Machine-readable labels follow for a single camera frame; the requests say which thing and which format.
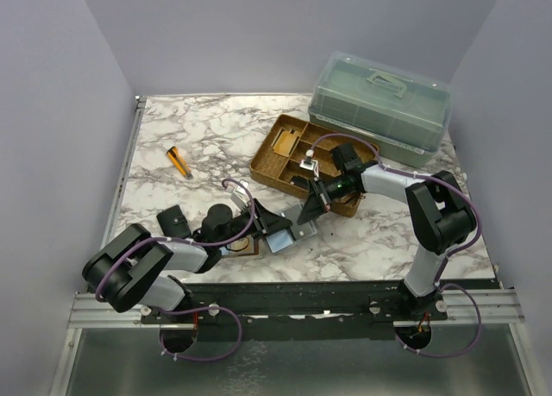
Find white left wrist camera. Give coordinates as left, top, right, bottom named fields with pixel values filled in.
left=227, top=179, right=250, bottom=211

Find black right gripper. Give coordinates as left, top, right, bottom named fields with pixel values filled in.
left=297, top=173, right=349, bottom=225

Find black card holder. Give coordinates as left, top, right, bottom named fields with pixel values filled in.
left=156, top=204, right=191, bottom=239

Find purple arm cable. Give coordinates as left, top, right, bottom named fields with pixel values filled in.
left=94, top=179, right=255, bottom=363
left=308, top=133, right=484, bottom=358

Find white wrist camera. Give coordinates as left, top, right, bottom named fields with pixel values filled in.
left=227, top=179, right=250, bottom=211
left=299, top=149, right=320, bottom=179

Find brown open card holder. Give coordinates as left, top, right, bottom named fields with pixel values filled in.
left=220, top=236, right=260, bottom=258

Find woven wicker divided tray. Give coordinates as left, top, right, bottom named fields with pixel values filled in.
left=248, top=114, right=380, bottom=218

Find yellow cards in tray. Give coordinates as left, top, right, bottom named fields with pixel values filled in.
left=271, top=129, right=301, bottom=157

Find orange utility knife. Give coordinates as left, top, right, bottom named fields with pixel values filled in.
left=166, top=146, right=193, bottom=179

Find grey card holder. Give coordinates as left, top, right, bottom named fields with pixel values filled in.
left=266, top=203, right=317, bottom=254

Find clear green plastic toolbox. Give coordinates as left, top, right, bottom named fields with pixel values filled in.
left=308, top=52, right=452, bottom=168

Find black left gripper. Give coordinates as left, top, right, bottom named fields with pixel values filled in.
left=218, top=198, right=292, bottom=248

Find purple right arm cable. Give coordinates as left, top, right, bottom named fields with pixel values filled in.
left=308, top=133, right=484, bottom=358

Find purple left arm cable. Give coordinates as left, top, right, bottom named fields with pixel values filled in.
left=94, top=179, right=255, bottom=363

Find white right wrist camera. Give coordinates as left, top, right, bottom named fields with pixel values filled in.
left=299, top=149, right=320, bottom=179

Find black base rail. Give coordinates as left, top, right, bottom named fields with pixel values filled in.
left=85, top=277, right=458, bottom=343

